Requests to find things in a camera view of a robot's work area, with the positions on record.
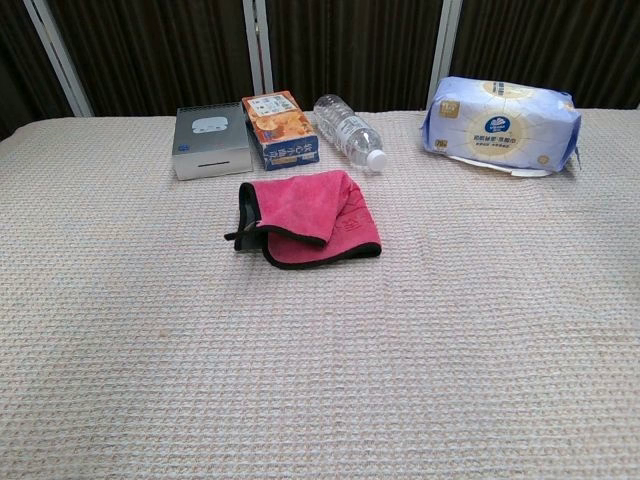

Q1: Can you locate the orange snack box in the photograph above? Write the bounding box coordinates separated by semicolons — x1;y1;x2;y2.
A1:
241;90;321;172

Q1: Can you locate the silver earbuds box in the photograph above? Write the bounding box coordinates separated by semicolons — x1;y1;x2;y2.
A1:
172;102;254;181

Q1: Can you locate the pink and black cloth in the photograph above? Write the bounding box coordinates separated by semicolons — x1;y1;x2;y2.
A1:
223;169;384;272

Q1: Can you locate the pale purple tissue pack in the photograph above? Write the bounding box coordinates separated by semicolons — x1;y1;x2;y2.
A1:
419;75;584;174

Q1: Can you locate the clear plastic water bottle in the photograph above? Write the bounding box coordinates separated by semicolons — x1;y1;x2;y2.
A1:
313;93;389;174

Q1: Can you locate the white metal frame post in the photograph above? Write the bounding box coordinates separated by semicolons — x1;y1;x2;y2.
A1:
241;0;275;96
22;0;95;117
427;0;462;109

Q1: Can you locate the beige woven tablecloth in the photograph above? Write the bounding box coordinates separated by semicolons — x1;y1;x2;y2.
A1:
0;107;640;480

